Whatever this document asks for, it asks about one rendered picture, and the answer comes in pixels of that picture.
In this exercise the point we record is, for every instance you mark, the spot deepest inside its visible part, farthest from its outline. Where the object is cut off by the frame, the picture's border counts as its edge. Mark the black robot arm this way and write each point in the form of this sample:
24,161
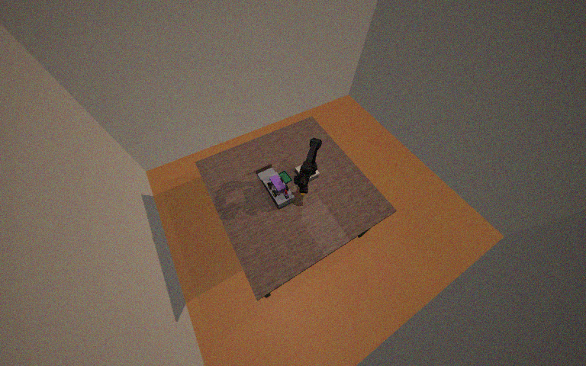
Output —
309,166

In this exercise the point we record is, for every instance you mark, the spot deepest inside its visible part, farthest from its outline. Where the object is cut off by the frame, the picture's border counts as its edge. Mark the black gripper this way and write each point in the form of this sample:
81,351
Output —
304,190

